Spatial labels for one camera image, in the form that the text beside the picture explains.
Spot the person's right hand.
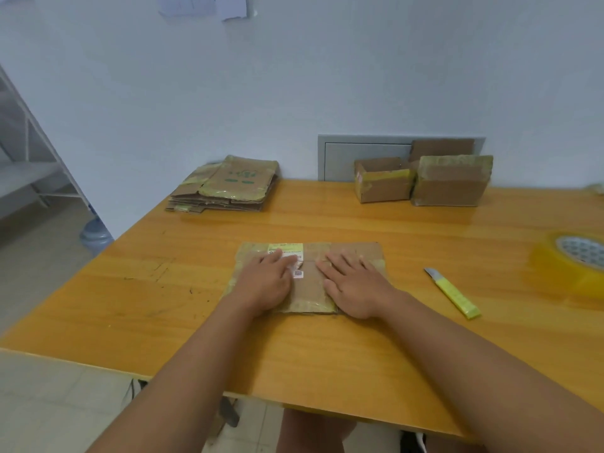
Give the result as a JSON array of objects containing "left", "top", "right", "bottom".
[{"left": 315, "top": 250, "right": 407, "bottom": 321}]

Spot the person's left hand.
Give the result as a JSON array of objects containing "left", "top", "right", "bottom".
[{"left": 229, "top": 249, "right": 301, "bottom": 319}]

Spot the taped cardboard box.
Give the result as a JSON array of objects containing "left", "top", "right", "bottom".
[
  {"left": 225, "top": 241, "right": 389, "bottom": 316},
  {"left": 410, "top": 155, "right": 494, "bottom": 207}
]

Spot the person's left forearm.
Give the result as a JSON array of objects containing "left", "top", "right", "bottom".
[{"left": 87, "top": 297, "right": 265, "bottom": 453}]

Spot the person's right forearm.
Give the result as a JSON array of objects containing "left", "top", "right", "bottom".
[{"left": 375, "top": 293, "right": 604, "bottom": 453}]

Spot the small open cardboard box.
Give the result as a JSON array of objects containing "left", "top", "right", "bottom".
[{"left": 354, "top": 157, "right": 419, "bottom": 204}]

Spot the yellow utility knife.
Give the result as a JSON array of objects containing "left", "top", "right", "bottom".
[{"left": 423, "top": 267, "right": 481, "bottom": 321}]

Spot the stack of flattened cardboard boxes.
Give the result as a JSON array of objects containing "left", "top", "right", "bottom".
[{"left": 165, "top": 155, "right": 280, "bottom": 215}]

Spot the closed taped cardboard box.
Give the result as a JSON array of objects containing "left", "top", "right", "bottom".
[{"left": 410, "top": 155, "right": 494, "bottom": 207}]

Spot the person's bare leg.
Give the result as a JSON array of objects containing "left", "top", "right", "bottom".
[{"left": 277, "top": 408, "right": 355, "bottom": 453}]

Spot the brown cardboard sheet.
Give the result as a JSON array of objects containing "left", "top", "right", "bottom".
[{"left": 408, "top": 139, "right": 475, "bottom": 164}]

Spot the person's black shoe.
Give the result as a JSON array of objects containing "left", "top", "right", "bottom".
[{"left": 400, "top": 431, "right": 428, "bottom": 453}]

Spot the yellow packing tape roll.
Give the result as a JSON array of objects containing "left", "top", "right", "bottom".
[{"left": 532, "top": 230, "right": 604, "bottom": 299}]

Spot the blue water bottle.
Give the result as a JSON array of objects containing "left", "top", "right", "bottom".
[{"left": 79, "top": 206, "right": 114, "bottom": 256}]

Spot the white metal shelf frame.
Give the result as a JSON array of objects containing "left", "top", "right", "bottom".
[{"left": 0, "top": 65, "right": 91, "bottom": 218}]

